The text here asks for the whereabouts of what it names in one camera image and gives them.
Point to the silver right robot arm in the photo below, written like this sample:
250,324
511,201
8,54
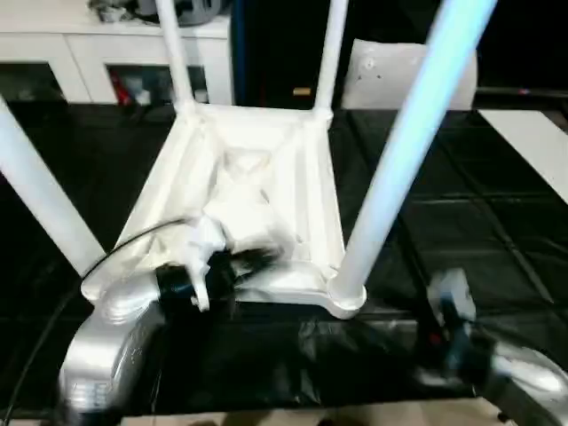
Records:
528,382

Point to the white cushion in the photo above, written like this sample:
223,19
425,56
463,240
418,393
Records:
390,78

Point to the white cabinet with glass doors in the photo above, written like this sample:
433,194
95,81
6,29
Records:
89,58

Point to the red bottle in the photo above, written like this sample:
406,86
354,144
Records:
117,89

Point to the black work mat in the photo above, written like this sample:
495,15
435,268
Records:
461,231

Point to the small tan label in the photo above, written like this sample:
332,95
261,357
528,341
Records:
302,90

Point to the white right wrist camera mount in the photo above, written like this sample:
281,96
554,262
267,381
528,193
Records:
451,295

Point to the white flat board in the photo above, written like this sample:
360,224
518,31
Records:
532,151

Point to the grey clutter on cabinet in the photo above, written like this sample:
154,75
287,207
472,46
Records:
160,9

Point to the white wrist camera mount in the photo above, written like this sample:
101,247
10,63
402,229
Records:
204,257
451,295

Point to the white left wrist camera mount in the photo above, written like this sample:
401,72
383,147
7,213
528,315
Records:
204,257

